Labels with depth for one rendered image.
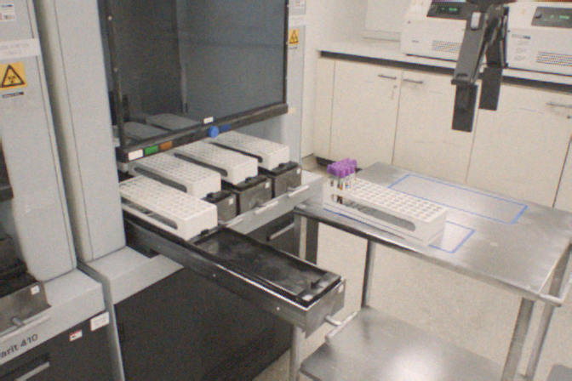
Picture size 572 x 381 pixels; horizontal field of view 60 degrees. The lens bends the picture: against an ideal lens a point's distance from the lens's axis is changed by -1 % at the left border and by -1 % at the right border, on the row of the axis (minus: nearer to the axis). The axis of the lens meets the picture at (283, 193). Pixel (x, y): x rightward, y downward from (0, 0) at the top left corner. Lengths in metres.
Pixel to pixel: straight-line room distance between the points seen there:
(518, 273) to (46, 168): 1.00
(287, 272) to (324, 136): 2.76
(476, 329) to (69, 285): 1.69
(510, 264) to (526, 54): 2.05
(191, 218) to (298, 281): 0.29
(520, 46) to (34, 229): 2.61
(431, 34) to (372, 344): 2.08
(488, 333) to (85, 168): 1.76
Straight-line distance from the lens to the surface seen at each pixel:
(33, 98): 1.11
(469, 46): 0.76
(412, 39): 3.33
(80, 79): 1.15
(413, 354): 1.72
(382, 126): 3.49
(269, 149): 1.58
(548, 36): 3.07
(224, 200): 1.38
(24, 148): 1.12
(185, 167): 1.46
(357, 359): 1.66
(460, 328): 2.34
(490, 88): 0.91
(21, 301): 1.12
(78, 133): 1.17
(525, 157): 3.18
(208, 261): 1.10
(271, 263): 1.09
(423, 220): 1.15
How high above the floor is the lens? 1.38
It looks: 24 degrees down
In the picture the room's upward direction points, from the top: 1 degrees clockwise
